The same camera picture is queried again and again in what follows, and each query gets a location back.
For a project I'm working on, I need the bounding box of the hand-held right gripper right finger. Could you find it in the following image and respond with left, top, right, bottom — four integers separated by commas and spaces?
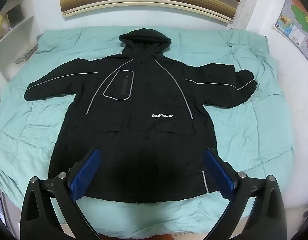
204, 147, 287, 240

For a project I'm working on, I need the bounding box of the white shelf unit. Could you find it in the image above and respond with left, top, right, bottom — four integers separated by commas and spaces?
0, 0, 40, 85

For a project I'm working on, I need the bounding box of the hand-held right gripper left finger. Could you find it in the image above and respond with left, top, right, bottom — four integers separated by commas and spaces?
20, 147, 104, 240

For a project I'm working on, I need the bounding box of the black hooded jacket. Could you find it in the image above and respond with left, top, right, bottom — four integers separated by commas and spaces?
24, 28, 258, 202

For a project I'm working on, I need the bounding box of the colourful wall map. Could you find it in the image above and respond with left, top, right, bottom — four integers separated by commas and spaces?
273, 0, 308, 70

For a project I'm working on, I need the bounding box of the teal quilted comforter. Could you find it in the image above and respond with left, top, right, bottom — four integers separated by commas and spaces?
0, 26, 294, 239

